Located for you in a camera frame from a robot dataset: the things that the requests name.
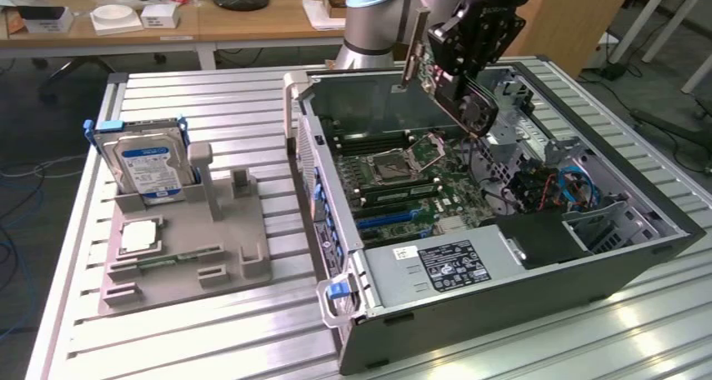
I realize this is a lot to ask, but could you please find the silver CPU chip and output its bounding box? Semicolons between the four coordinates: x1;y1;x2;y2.
119;220;160;254

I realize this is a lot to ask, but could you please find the CPU socket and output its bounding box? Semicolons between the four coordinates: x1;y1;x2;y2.
369;149;417;182

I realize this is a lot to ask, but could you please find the black floor box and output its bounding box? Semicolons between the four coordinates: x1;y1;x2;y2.
594;62;630;82

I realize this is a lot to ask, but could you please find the black long expansion slot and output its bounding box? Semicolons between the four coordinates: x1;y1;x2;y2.
353;203;413;217

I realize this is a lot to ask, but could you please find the wooden desk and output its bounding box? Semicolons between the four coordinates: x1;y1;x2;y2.
0;0;502;60

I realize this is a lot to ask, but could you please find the white table frame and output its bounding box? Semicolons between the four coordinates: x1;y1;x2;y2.
605;0;712;94

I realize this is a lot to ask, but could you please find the wooden cabinet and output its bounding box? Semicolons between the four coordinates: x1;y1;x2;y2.
499;0;638;78

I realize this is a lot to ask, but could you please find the white box with black lid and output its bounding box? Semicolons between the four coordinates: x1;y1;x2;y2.
16;5;75;33

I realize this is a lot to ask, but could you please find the dark floor stand base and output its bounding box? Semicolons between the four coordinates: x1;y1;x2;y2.
628;102;712;144

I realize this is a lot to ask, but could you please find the blue wire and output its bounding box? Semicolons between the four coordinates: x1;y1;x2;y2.
556;166;602;211

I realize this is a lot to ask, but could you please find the white paper stack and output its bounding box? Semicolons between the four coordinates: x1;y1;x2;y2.
302;0;349;32

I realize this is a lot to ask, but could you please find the graphics card with metal bracket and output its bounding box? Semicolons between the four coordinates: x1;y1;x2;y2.
398;6;501;139

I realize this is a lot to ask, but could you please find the blue expansion slot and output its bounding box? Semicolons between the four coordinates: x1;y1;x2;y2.
355;212;419;231

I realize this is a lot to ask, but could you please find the dark RAM stick with label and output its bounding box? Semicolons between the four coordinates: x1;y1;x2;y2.
361;184;437;207

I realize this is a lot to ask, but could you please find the perforated metal disk bay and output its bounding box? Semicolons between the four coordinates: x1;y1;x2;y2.
469;69;562;189

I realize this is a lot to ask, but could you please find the small white labelled box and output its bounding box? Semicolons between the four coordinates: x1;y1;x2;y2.
139;2;182;29

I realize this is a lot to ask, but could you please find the hard disk in blue caddy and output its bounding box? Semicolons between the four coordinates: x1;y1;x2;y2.
81;113;194;208

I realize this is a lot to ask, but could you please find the metal socket cover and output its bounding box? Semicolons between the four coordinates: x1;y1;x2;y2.
409;132;449;172

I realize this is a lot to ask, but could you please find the grey printed parts rack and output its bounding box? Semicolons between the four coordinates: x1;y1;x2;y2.
96;142;274;317

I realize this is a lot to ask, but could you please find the black chair base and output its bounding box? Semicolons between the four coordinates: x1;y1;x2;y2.
36;54;170;104

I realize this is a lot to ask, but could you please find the black open PC case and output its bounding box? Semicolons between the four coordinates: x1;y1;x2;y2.
282;60;709;377

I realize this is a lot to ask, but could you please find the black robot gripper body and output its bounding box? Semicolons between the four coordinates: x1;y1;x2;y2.
453;0;536;71

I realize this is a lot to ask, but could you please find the green RAM stick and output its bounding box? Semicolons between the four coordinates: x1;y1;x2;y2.
132;251;216;268

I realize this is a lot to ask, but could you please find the grey metal disk bay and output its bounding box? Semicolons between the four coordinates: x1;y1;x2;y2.
561;200;669;257

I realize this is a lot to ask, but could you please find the green motherboard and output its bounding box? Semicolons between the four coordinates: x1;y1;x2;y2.
327;119;494;251

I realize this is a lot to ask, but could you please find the grey power supply unit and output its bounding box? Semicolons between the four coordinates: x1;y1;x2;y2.
363;224;528;308

